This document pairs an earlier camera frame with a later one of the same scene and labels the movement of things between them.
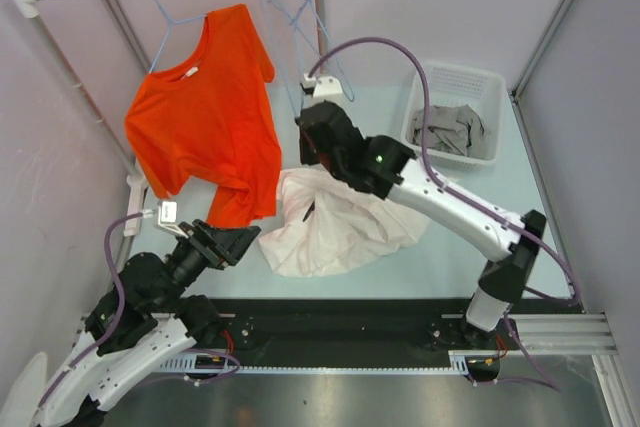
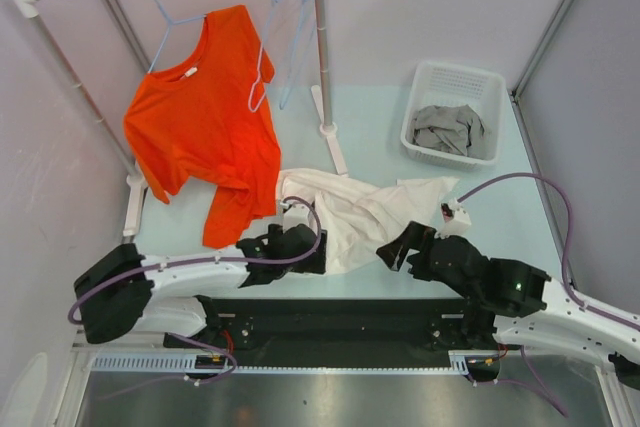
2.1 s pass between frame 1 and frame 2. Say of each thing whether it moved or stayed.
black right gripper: moved
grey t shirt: stayed
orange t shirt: stayed
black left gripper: moved
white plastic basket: stayed
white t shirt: stayed
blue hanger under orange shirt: stayed
